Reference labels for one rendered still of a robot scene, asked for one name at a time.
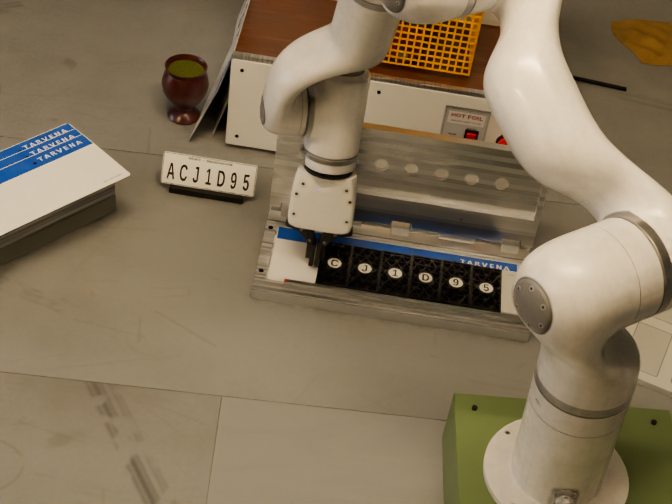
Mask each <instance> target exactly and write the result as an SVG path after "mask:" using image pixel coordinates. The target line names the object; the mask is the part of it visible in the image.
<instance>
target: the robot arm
mask: <svg viewBox="0 0 672 504"><path fill-rule="evenodd" d="M561 5H562V0H338V1H337V5H336V9H335V12H334V16H333V20H332V22H331V23H330V24H328V25H326V26H323V27H321V28H318V29H316V30H314V31H312V32H309V33H307V34H305V35H303V36H302V37H300V38H298V39H297V40H295V41H294V42H292V43H291V44H290V45H288V46H287V47H286V48H285V49H284V50H283V51H282V52H281V53H280V54H279V55H278V57H277V58H276V60H275V61H274V63H273V65H272V67H271V69H270V71H269V74H268V76H267V79H266V83H265V86H264V90H263V94H262V97H261V104H260V119H261V123H262V125H263V127H264V128H265V130H267V131H268V132H270V133H272V134H277V135H284V136H304V137H305V139H304V149H302V148H301V149H300V152H299V157H303V160H302V161H301V163H300V165H299V167H298V169H297V172H296V175H295V179H294V183H293V187H292V192H291V197H290V203H289V210H288V216H287V219H286V222H285V225H286V226H287V227H290V228H292V229H295V230H298V231H299V232H300V234H301V235H302V236H303V237H304V238H305V239H306V243H307V248H306V254H305V258H309V263H308V266H313V261H314V267H318V264H319V260H321V261H323V260H324V254H325V248H326V246H327V245H328V243H329V242H331V241H333V240H334V239H336V238H337V237H350V236H352V234H353V226H352V224H353V219H354V213H355V204H356V195H357V174H356V169H355V168H356V165H357V159H358V153H359V147H360V141H361V134H362V128H363V122H364V116H365V110H366V104H367V98H368V92H369V86H370V80H371V74H370V72H369V70H368V69H370V68H372V67H375V66H376V65H378V64H379V63H381V62H382V61H383V60H384V58H385V57H386V55H387V53H388V52H389V49H390V47H391V44H392V42H393V39H394V36H395V33H396V31H397V28H398V25H399V22H400V20H402V21H405V22H408V23H413V24H435V23H441V22H445V21H449V20H453V19H457V18H461V17H465V16H468V15H472V14H476V13H480V12H483V11H489V12H491V13H493V14H494V15H495V16H496V18H497V19H498V21H499V24H500V37H499V39H498V42H497V44H496V46H495V48H494V50H493V52H492V54H491V56H490V59H489V61H488V64H487V66H486V69H485V73H484V80H483V88H484V94H485V97H486V100H487V103H488V105H489V108H490V110H491V112H492V114H493V116H494V119H495V121H496V123H497V125H498V127H499V129H500V131H501V133H502V135H503V137H504V139H505V141H506V143H507V145H508V146H509V148H510V150H511V152H512V153H513V155H514V156H515V158H516V159H517V161H518V162H519V163H520V165H521V166H522V167H523V168H524V169H525V170H526V172H527V173H528V174H529V175H531V176H532V177H533V178H534V179H535V180H536V181H538V182H539V183H541V184H542V185H544V186H546V187H547V188H549V189H552V190H554V191H556V192H558V193H561V194H563V195H565V196H567V197H569V198H571V199H573V200H575V201H576V202H578V203H579V204H580V205H582V206H583V207H584V208H586V209H587V210H588V211H589V212H590V213H591V215H592V216H593V217H594V218H595V220H596V221H597V223H594V224H591V225H589V226H586V227H583V228H581V229H578V230H575V231H572V232H570V233H567V234H564V235H562V236H559V237H557V238H555V239H552V240H550V241H548V242H546V243H544V244H543V245H541V246H539V247H538V248H536V249H535V250H534V251H532V252H531V253H530V254H529V255H528V256H527V257H526V258H525V260H524V261H523V262H522V264H521V265H520V267H519V269H518V270H517V273H516V275H515V277H514V280H513V284H512V290H511V293H512V302H513V305H514V308H515V310H516V312H517V314H518V315H519V317H520V318H521V320H522V321H523V323H524V324H525V325H526V327H527V328H528V329H529V330H530V331H531V332H532V334H533V335H534V336H535V337H536V338H537V339H538V340H539V341H540V343H541V347H540V351H539V355H538V359H537V363H536V367H535V371H534V374H533V378H532V382H531V386H530V389H529V393H528V397H527V401H526V405H525V409H524V412H523V416H522V419H520V420H516V421H514V422H512V423H510V424H508V425H506V426H505V427H503V428H502V429H501V430H499V431H498V432H497V433H496V434H495V435H494V436H493V438H492V439H491V441H490V442H489V444H488V446H487V449H486V452H485V456H484V460H483V475H484V481H485V483H486V486H487V488H488V491H489V492H490V494H491V496H492V497H493V499H494V501H495V502H496V503H497V504H625V502H626V500H627V497H628V491H629V478H628V474H627V470H626V467H625V465H624V463H623V461H622V459H621V457H620V455H619V454H618V453H617V451H616V450H615V449H614V448H615V445H616V442H617V439H618V437H619V434H620V431H621V428H622V425H623V422H624V419H625V416H626V413H627V411H628V408H629V405H630V402H631V399H632V396H633V393H634V390H635V387H636V384H637V381H638V377H639V372H640V353H639V349H638V346H637V343H636V341H635V340H634V338H633V336H632V335H631V334H630V333H629V332H628V331H627V330H626V329H625V328H626V327H628V326H630V325H633V324H635V323H638V322H640V321H642V320H644V319H647V318H650V317H652V316H654V315H657V314H659V313H662V312H664V311H667V310H669V309H671V308H672V195H671V194H670V193H669V192H668V191H667V190H665V189H664V188H663V187H662V186H661V185H660V184H658V183H657V182H656V181H655V180H654V179H652V178H651V177H650V176H649V175H647V174H646V173H645V172H644V171H642V170H641V169H640V168H639V167H637V166H636V165H635V164H634V163H633V162H632V161H630V160H629V159H628V158H627V157H626V156H625V155H624V154H623V153H621V152H620V151H619V150H618V149H617V148H616V147H615V146H614V145H613V144H612V143H611V142H610V141H609V140H608V139H607V137H606V136H605V135H604V133H603V132H602V131H601V129H600V128H599V126H598V125H597V123H596V122H595V120H594V119H593V117H592V115H591V113H590V111H589V109H588V107H587V105H586V103H585V101H584V99H583V97H582V95H581V93H580V91H579V89H578V86H577V84H576V82H575V80H574V78H573V76H572V74H571V72H570V69H569V67H568V65H567V63H566V60H565V58H564V55H563V52H562V48H561V44H560V38H559V16H560V10H561ZM315 231H319V232H323V233H322V235H321V236H320V237H319V238H318V242H317V237H316V235H315ZM316 243H317V247H316ZM315 249H316V254H315ZM314 256H315V260H314Z"/></svg>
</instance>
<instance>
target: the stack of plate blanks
mask: <svg viewBox="0 0 672 504"><path fill-rule="evenodd" d="M72 129H75V128H74V127H73V126H72V125H70V124H68V123H66V124H63V125H61V126H58V127H56V128H54V129H51V130H49V131H47V132H44V133H42V134H39V135H37V136H35V137H32V138H30V139H28V140H25V141H23V142H20V143H18V144H16V145H13V146H11V147H9V148H6V149H4V150H1V151H0V160H2V159H4V158H6V157H9V156H11V155H13V154H16V153H18V152H20V151H23V150H25V149H27V148H30V147H32V146H34V145H37V144H39V143H41V142H44V141H46V140H49V139H51V138H53V137H56V136H58V135H60V134H63V133H65V132H67V131H70V130H72ZM115 210H116V195H115V183H113V184H111V185H109V186H107V187H105V188H103V189H100V190H98V191H96V192H94V193H92V194H90V195H88V196H85V197H83V198H81V199H79V200H77V201H75V202H72V203H70V204H68V205H66V206H64V207H62V208H60V209H57V210H55V211H53V212H51V213H49V214H47V215H45V216H42V217H40V218H38V219H36V220H34V221H32V222H30V223H27V224H25V225H23V226H21V227H19V228H17V229H15V230H12V231H10V232H8V233H6V234H4V235H2V236H0V266H1V265H3V264H5V263H7V262H9V261H11V260H13V259H16V258H18V257H20V256H22V255H24V254H26V253H28V252H30V251H32V250H34V249H36V248H38V247H40V246H43V245H45V244H47V243H49V242H51V241H53V240H55V239H57V238H59V237H61V236H63V235H65V234H67V233H70V232H72V231H74V230H76V229H78V228H80V227H82V226H84V225H86V224H88V223H90V222H92V221H94V220H97V219H99V218H101V217H103V216H105V215H107V214H109V213H111V212H113V211H115Z"/></svg>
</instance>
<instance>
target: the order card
mask: <svg viewBox="0 0 672 504"><path fill-rule="evenodd" d="M257 169H258V166H256V165H250V164H244V163H237V162H231V161H225V160H219V159H212V158H206V157H200V156H193V155H187V154H181V153H175V152H168V151H165V152H164V155H163V164H162V173H161V182H162V183H167V184H173V185H180V186H186V187H192V188H198V189H205V190H211V191H217V192H223V193H230V194H236V195H242V196H249V197H253V196H254V191H255V184H256V176H257Z"/></svg>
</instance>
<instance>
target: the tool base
mask: <svg viewBox="0 0 672 504"><path fill-rule="evenodd" d="M288 210H289V204H286V203H282V207H274V206H270V211H269V215H268V219H267V223H266V227H265V232H264V236H263V240H262V245H261V249H260V254H259V258H258V262H257V267H256V271H255V275H254V280H253V284H252V289H251V298H253V299H260V300H266V301H272V302H279V303H285V304H291V305H297V306H304V307H310V308H316V309H322V310H329V311H335V312H341V313H347V314H354V315H360V316H366V317H373V318H379V319H385V320H391V321H398V322H404V323H410V324H416V325H423V326H429V327H435V328H442V329H448V330H454V331H460V332H467V333H473V334H479V335H485V336H492V337H498V338H504V339H511V340H517V341H523V342H528V339H529V336H530V333H531V331H530V330H529V329H528V328H527V327H526V325H525V324H522V323H516V322H509V321H503V320H497V319H490V318H484V317H478V316H472V315H465V314H459V313H453V312H447V311H440V310H434V309H428V308H421V307H415V306H409V305H403V304H396V303H390V302H384V301H378V300H371V299H365V298H359V297H352V296H346V295H340V294H334V293H327V292H321V291H315V290H309V289H302V288H296V287H290V286H284V282H280V281H273V280H268V278H267V276H268V272H269V267H270V262H271V258H272V253H273V249H274V244H275V240H276V235H277V230H278V227H280V226H282V227H287V226H286V225H285V222H286V219H287V216H288ZM269 226H273V229H269V228H268V227H269ZM352 226H353V234H352V236H350V237H351V238H357V239H364V240H370V241H376V242H383V243H389V244H395V245H401V246H408V247H414V248H420V249H426V250H433V251H439V252H445V253H452V254H458V255H464V256H470V257H477V258H483V259H489V260H495V261H502V262H508V263H514V264H517V265H518V269H519V267H520V265H521V264H522V262H523V261H524V260H525V258H526V257H527V256H528V255H529V249H530V247H525V246H521V245H520V241H518V240H512V239H505V238H502V242H501V243H500V242H493V241H487V240H481V239H475V242H474V244H469V243H463V242H457V241H451V240H444V239H439V238H438V236H439V233H437V232H431V231H424V230H418V229H412V228H411V227H410V223H405V222H399V221H392V224H391V225H387V224H381V223H374V222H368V221H362V223H361V226H356V225H352ZM259 269H263V270H264V272H259Z"/></svg>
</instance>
